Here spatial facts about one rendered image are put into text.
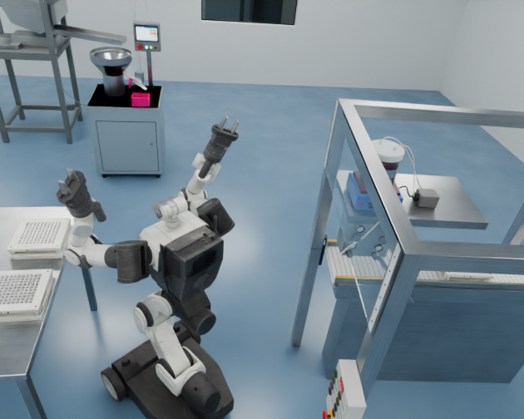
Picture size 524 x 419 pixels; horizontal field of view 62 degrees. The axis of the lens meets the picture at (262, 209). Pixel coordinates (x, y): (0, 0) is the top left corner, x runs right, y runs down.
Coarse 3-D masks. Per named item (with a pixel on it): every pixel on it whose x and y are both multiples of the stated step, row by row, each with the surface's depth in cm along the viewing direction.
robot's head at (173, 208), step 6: (180, 198) 176; (168, 204) 173; (174, 204) 173; (180, 204) 174; (186, 204) 176; (168, 210) 171; (174, 210) 173; (180, 210) 174; (168, 216) 172; (174, 216) 175; (168, 222) 176; (174, 222) 176
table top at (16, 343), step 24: (0, 216) 242; (24, 216) 243; (48, 216) 245; (72, 216) 247; (0, 240) 226; (0, 264) 213; (24, 264) 214; (48, 264) 215; (48, 312) 195; (0, 336) 181; (24, 336) 182; (0, 360) 172; (24, 360) 173
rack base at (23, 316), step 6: (48, 288) 200; (48, 294) 198; (42, 306) 192; (42, 312) 190; (0, 318) 185; (6, 318) 185; (12, 318) 186; (18, 318) 186; (24, 318) 187; (30, 318) 187; (36, 318) 188
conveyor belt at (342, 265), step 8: (328, 248) 237; (336, 248) 237; (328, 256) 233; (336, 256) 231; (344, 256) 232; (328, 264) 230; (336, 264) 226; (344, 264) 227; (336, 272) 222; (344, 272) 222; (352, 272) 223; (424, 272) 227; (432, 272) 228; (496, 280) 227; (504, 280) 227; (512, 280) 228; (520, 280) 228
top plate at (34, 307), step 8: (0, 272) 199; (8, 272) 200; (16, 272) 200; (24, 272) 201; (32, 272) 201; (40, 272) 201; (48, 272) 202; (40, 280) 197; (48, 280) 198; (32, 288) 193; (40, 288) 193; (8, 296) 189; (40, 296) 190; (0, 304) 185; (8, 304) 185; (16, 304) 185; (24, 304) 186; (32, 304) 186; (40, 304) 187; (0, 312) 182; (8, 312) 183; (16, 312) 184; (24, 312) 184; (32, 312) 185
